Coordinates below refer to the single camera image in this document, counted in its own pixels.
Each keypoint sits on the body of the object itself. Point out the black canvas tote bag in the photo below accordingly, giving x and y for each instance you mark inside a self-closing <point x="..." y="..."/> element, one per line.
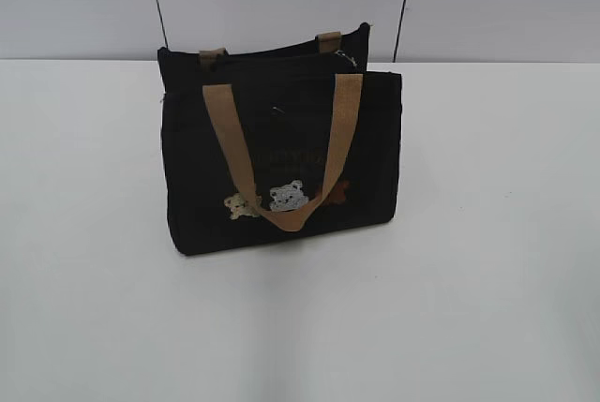
<point x="271" y="146"/>

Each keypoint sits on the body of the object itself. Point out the silver metal zipper pull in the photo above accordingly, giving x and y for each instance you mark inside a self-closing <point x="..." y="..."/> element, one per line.
<point x="346" y="57"/>

